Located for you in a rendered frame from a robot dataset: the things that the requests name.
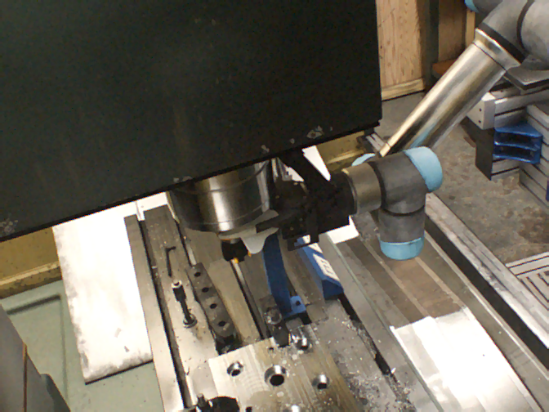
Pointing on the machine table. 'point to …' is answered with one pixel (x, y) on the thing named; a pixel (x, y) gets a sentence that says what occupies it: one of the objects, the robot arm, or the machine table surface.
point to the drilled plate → (252, 387)
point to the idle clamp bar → (209, 297)
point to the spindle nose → (225, 199)
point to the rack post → (275, 267)
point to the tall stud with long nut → (181, 301)
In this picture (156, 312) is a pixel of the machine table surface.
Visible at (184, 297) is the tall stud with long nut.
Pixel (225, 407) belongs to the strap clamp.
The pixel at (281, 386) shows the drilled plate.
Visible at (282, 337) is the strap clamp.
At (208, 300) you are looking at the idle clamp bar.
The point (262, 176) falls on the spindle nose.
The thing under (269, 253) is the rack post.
